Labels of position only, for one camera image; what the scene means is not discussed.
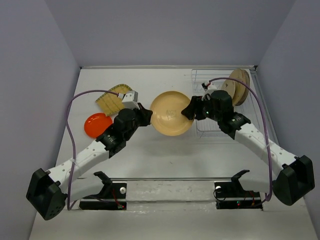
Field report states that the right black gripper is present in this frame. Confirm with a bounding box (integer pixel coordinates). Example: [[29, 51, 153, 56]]
[[182, 94, 222, 122]]

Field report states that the peach round plate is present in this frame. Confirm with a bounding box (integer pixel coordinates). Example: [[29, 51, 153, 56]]
[[150, 91, 193, 137]]

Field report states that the green bamboo-pattern tray plate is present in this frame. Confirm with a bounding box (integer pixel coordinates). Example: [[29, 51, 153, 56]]
[[95, 84, 133, 116]]

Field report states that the small cream calligraphy plate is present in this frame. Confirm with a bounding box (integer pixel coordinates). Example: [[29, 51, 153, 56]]
[[221, 79, 236, 98]]

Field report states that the beige bird-pattern plate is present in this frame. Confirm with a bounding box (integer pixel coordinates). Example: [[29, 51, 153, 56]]
[[229, 68, 250, 106]]

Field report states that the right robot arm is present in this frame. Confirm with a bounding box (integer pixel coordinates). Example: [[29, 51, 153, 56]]
[[181, 90, 315, 206]]

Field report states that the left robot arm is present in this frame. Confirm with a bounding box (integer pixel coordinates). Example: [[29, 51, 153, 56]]
[[26, 103, 153, 221]]

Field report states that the orange round plate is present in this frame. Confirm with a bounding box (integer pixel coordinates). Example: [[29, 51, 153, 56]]
[[83, 112, 113, 138]]

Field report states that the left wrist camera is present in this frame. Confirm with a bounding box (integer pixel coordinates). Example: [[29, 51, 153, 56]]
[[121, 90, 139, 109]]

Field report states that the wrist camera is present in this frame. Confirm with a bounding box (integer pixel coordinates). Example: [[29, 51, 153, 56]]
[[121, 90, 139, 109], [201, 80, 218, 100]]

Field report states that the white wire dish rack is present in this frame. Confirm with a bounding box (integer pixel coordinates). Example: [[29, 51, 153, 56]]
[[191, 68, 264, 140]]

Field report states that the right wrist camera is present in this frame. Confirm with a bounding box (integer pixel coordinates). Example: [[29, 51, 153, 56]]
[[201, 80, 218, 100]]

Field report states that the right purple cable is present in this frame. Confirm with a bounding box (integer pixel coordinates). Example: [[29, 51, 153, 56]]
[[203, 77, 273, 203]]

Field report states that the purple cable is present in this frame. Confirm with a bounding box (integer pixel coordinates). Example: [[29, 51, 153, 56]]
[[66, 89, 126, 210], [203, 77, 273, 203]]

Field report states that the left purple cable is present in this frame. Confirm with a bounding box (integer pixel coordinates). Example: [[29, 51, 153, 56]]
[[66, 89, 126, 210]]

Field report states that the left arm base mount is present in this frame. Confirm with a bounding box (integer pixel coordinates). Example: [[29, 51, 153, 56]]
[[78, 171, 127, 211]]

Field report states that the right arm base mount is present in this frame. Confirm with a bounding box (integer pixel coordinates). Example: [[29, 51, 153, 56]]
[[213, 170, 263, 210]]

